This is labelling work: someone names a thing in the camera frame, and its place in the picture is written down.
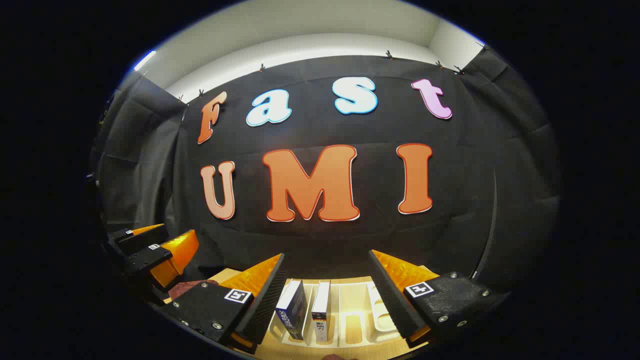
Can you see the ceiling light strip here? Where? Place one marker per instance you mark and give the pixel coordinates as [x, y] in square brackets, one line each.
[145, 60]

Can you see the reddish brown schoolbag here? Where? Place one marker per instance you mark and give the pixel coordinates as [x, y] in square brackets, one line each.
[187, 288]

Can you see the white bookshelf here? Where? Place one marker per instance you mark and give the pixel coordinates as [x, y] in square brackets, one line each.
[352, 320]

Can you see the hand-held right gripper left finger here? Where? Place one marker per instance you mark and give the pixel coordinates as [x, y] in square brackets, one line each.
[262, 305]

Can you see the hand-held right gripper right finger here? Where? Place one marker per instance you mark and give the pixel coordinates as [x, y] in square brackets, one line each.
[395, 300]

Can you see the blue cover book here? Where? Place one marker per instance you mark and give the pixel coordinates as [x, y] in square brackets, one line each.
[292, 307]

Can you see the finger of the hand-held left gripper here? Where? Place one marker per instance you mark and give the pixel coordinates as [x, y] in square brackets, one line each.
[147, 260]
[142, 241]

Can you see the portrait cover book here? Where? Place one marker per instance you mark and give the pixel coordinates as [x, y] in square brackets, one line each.
[320, 307]

